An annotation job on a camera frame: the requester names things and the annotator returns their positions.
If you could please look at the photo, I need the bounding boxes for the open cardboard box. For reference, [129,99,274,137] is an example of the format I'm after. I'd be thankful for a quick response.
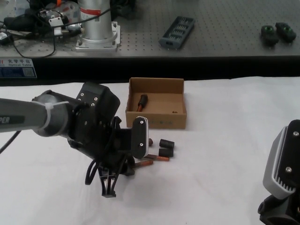
[125,77,188,130]

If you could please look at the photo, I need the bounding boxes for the silver-white machine on bench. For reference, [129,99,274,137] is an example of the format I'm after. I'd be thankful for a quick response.
[75,0,121,51]

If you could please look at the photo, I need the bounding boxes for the black cable under arm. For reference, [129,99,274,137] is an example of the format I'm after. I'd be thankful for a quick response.
[0,130,22,154]

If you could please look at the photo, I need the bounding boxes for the bolt assembled in black sleeve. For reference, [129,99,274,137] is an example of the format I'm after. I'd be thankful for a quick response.
[137,94,149,113]

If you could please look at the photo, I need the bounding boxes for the blue and white label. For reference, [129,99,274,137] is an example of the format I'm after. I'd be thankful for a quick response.
[0,58,38,79]

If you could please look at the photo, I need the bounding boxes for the grey screwdriver bit case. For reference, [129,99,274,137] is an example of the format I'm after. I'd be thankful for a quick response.
[158,15,196,50]

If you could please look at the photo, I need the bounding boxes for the black cable loop at gripper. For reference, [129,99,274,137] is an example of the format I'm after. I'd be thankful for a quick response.
[84,159,100,186]

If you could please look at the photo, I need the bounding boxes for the metal bench with holes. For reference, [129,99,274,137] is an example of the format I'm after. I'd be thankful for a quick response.
[0,0,300,81]

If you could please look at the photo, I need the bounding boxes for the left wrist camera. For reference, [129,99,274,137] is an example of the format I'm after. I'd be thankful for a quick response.
[130,115,151,159]

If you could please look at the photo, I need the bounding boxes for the black cylindrical sleeve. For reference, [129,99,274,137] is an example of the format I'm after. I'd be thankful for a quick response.
[158,148,174,158]
[159,139,175,149]

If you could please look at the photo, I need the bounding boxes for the thin black cable on bench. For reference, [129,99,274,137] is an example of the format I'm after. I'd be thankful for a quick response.
[11,28,57,59]

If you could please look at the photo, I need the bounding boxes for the black part with green lens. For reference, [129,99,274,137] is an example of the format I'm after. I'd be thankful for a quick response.
[260,24,280,46]
[274,22,297,44]

